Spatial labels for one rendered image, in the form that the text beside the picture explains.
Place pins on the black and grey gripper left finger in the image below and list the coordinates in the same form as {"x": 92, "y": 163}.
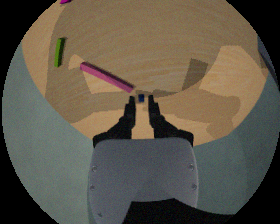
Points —
{"x": 123, "y": 127}

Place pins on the pink rod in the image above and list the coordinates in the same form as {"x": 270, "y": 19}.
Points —
{"x": 97, "y": 72}

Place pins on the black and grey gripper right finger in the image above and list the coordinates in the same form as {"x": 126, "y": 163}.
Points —
{"x": 162, "y": 128}

